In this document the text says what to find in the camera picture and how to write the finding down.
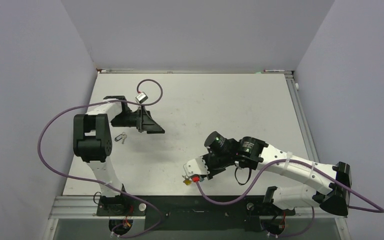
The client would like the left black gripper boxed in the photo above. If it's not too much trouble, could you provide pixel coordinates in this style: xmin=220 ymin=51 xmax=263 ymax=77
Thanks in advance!
xmin=110 ymin=104 xmax=165 ymax=134

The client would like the blue key tag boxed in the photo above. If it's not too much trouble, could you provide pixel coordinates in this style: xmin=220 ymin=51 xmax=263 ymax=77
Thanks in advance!
xmin=114 ymin=132 xmax=127 ymax=144

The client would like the yellow key tag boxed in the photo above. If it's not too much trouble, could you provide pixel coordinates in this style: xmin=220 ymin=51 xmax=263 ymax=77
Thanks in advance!
xmin=183 ymin=179 xmax=193 ymax=186

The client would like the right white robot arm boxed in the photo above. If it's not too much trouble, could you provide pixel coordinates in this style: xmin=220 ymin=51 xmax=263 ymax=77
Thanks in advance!
xmin=201 ymin=131 xmax=352 ymax=217

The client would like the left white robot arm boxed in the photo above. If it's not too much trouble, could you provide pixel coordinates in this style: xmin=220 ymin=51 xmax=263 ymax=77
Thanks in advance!
xmin=73 ymin=95 xmax=165 ymax=217

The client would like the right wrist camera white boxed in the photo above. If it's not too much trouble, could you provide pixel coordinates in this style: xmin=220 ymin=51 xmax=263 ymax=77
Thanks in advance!
xmin=182 ymin=156 xmax=210 ymax=183

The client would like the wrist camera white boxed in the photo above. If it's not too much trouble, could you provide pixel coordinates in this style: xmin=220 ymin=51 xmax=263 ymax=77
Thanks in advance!
xmin=182 ymin=156 xmax=210 ymax=183
xmin=135 ymin=92 xmax=149 ymax=104

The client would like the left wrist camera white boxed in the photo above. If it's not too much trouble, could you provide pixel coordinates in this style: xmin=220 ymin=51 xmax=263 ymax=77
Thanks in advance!
xmin=135 ymin=92 xmax=149 ymax=104

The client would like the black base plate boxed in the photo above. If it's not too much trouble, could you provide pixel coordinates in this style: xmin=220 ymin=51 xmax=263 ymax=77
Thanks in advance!
xmin=96 ymin=195 xmax=296 ymax=232

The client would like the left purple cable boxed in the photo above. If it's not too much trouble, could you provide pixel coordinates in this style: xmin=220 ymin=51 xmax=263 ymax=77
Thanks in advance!
xmin=37 ymin=78 xmax=165 ymax=239

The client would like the aluminium frame rail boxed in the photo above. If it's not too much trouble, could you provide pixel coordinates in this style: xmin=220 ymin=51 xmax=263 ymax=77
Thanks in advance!
xmin=283 ymin=73 xmax=349 ymax=220

